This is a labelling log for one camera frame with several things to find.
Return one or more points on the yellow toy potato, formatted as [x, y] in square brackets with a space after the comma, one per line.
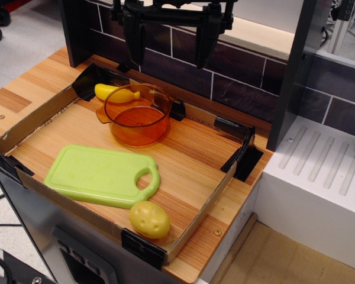
[149, 219]

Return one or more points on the dark grey vertical post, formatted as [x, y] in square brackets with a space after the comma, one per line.
[306, 42]

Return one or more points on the cardboard fence with black tape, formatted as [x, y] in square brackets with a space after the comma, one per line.
[165, 204]

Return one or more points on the orange transparent pot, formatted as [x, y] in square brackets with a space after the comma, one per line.
[139, 122]

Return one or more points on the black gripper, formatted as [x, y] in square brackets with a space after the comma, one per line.
[210, 20]

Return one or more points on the white sink drainboard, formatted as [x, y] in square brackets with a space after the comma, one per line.
[307, 190]

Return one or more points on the green cutting board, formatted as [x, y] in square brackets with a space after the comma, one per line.
[105, 177]

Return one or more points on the toy stove front panel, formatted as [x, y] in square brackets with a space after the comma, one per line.
[85, 266]

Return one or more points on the yellow toy banana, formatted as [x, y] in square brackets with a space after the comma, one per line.
[115, 94]

